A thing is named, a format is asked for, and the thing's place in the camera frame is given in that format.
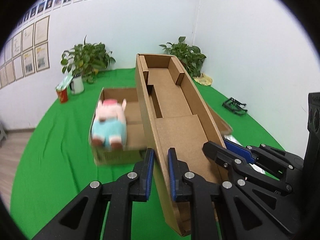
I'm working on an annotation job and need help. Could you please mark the grey plastic stool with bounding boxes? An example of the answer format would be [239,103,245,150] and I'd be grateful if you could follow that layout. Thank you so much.
[0,123,8,144]

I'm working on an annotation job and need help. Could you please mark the red paper cup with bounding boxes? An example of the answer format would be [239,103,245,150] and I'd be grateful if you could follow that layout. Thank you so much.
[55,75,73,103]

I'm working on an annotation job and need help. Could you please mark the potted green plant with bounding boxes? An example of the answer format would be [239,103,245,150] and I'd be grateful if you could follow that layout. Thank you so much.
[60,37,116,84]
[159,36,206,77]

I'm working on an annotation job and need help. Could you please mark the framed certificate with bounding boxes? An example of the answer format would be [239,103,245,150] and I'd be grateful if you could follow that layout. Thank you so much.
[35,42,50,72]
[34,16,50,45]

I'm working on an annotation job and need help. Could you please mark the pink pig plush toy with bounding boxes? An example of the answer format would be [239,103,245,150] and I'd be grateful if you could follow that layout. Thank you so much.
[91,99,127,151]

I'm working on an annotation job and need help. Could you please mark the white enamel mug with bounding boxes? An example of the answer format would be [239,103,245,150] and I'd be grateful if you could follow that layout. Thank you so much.
[69,74,84,94]

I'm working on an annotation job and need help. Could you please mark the yellow cloth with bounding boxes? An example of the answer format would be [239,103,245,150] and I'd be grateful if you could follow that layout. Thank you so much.
[193,73,213,86]

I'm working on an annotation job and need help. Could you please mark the large shallow cardboard box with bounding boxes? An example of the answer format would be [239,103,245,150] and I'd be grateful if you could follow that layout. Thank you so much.
[89,85,232,167]

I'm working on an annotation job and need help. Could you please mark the left potted green plant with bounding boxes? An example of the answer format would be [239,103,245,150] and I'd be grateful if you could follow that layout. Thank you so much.
[60,37,116,84]

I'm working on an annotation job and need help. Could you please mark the framed certificate lower right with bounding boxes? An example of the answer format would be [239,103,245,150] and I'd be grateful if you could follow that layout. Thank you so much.
[35,42,50,72]

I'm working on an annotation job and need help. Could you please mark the green table cloth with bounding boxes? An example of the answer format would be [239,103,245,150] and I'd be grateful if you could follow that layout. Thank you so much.
[10,68,284,239]

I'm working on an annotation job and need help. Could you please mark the black folding stand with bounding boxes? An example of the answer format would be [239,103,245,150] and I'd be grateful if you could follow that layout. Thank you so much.
[222,97,248,116]

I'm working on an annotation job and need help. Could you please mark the framed certificate upper right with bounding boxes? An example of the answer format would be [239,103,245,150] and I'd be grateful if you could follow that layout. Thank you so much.
[34,16,50,45]

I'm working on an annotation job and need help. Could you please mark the right potted green plant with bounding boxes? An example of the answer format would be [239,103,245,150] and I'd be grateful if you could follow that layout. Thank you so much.
[159,36,206,77]

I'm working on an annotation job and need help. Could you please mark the narrow cardboard divider tray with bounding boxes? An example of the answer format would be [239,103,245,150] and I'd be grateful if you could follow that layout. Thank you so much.
[136,54,228,237]

